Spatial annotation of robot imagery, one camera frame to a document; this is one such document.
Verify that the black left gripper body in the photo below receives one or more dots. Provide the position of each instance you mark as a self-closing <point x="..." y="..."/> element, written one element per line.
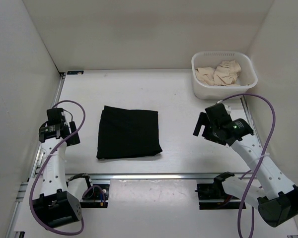
<point x="73" y="140"/>

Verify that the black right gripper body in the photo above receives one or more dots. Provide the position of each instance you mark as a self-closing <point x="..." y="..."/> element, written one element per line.
<point x="209" y="133"/>

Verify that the black trousers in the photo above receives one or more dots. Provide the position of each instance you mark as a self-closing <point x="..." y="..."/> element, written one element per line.
<point x="127" y="134"/>

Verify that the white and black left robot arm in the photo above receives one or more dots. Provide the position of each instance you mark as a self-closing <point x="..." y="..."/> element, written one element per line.
<point x="59" y="200"/>

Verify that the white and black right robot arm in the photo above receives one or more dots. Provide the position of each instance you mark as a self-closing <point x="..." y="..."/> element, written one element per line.
<point x="277" y="200"/>

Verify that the beige trousers in basket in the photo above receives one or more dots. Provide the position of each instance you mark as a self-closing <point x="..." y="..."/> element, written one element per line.
<point x="225" y="74"/>

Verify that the white plastic laundry basket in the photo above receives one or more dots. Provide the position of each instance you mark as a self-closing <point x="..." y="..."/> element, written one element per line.
<point x="247" y="78"/>

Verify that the black corner label sticker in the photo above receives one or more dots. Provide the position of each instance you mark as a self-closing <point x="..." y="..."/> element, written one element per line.
<point x="75" y="72"/>

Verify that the white front cover board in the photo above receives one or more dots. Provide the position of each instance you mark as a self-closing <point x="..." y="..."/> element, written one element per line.
<point x="155" y="209"/>

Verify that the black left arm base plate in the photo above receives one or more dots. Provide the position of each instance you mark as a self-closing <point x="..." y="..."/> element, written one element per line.
<point x="95" y="198"/>

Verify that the aluminium front frame rail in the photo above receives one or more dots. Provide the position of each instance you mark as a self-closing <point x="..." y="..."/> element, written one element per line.
<point x="154" y="176"/>

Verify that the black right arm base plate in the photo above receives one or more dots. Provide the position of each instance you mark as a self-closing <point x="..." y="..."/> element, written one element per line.
<point x="208" y="200"/>

